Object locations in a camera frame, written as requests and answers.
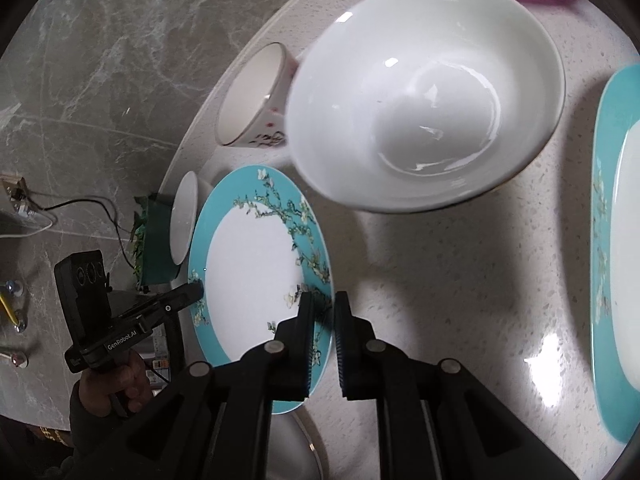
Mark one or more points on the person's left hand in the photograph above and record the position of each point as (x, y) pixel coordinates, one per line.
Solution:
(102, 385)

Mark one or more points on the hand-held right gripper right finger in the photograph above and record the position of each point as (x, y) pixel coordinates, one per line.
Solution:
(343, 340)

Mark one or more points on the white bowl with red print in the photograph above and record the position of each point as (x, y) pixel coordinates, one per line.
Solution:
(250, 95)

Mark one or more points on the green bowl with greens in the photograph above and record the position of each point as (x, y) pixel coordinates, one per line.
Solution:
(157, 250)

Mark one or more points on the yellow rod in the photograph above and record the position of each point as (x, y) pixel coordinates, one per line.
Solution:
(6, 307)

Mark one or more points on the person's left forearm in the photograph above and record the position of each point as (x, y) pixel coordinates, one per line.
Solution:
(85, 440)

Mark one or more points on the small white bowl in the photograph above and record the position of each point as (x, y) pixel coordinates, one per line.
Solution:
(182, 215)

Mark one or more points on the round teal floral plate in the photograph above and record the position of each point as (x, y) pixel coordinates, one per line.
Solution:
(250, 270)

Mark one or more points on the floor power socket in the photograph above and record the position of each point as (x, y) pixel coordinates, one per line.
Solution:
(12, 192)

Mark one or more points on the oblong teal floral plate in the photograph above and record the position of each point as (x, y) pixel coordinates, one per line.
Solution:
(607, 310)

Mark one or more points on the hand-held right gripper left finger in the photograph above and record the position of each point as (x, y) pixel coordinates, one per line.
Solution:
(307, 330)

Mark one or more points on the large white bowl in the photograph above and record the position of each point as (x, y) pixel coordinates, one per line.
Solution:
(425, 85)

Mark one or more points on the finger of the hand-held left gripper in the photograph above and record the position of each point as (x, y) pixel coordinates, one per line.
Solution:
(172, 301)

